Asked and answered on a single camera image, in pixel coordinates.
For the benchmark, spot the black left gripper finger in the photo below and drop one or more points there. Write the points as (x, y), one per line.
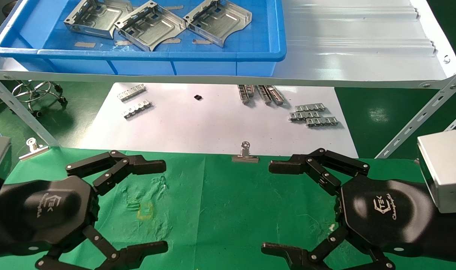
(145, 167)

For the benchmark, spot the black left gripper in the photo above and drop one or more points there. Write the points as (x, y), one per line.
(44, 213)

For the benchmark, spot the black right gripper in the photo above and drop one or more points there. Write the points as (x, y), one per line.
(385, 213)

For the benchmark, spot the silver sheet metal bracket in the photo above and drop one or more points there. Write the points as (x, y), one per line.
(220, 22)
(153, 28)
(100, 18)

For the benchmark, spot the green table mat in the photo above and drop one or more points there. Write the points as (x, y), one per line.
(231, 206)

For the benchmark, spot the long slotted metal strip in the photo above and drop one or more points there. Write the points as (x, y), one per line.
(137, 110)
(131, 92)

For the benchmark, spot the silver binder clip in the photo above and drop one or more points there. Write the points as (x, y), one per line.
(245, 156)
(33, 149)

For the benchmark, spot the slotted grey metal strip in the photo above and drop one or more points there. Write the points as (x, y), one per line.
(305, 115)
(309, 108)
(321, 121)

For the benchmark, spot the grey tape piece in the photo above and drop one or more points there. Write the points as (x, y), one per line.
(173, 7)
(171, 40)
(202, 41)
(123, 42)
(84, 44)

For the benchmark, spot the chrome stool base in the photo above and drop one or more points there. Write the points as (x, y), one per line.
(36, 98)

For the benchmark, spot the blue plastic bin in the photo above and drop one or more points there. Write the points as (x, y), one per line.
(44, 33)

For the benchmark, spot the white metal roller shelf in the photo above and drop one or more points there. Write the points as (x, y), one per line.
(363, 56)

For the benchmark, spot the short grey metal rail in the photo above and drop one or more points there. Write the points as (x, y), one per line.
(276, 95)
(243, 93)
(264, 94)
(251, 90)

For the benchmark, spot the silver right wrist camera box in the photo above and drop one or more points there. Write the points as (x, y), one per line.
(445, 168)

